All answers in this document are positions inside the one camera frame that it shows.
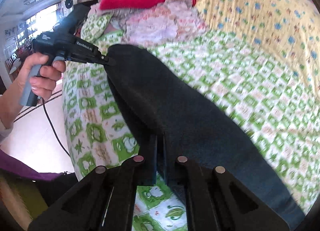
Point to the green white checkered bedsheet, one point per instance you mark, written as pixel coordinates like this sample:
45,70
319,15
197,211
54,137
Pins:
261,95

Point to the yellow cartoon print quilt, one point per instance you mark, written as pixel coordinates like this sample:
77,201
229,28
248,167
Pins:
287,29

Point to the purple cloth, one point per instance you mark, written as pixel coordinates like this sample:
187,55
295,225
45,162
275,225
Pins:
13,166

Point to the left forearm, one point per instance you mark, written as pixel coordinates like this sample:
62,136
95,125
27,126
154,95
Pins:
10,107

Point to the person's left hand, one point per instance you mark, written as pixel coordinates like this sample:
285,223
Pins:
43,85

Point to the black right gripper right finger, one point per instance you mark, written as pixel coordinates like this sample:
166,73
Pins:
224,183

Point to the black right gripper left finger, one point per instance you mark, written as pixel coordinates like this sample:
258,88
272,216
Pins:
105,198

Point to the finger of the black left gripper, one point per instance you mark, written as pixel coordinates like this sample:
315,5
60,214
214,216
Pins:
87,56
107,62

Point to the black pants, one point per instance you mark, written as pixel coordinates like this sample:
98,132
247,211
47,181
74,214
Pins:
152,99

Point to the pink floral pillow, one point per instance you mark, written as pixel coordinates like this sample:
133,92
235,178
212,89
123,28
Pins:
169,21

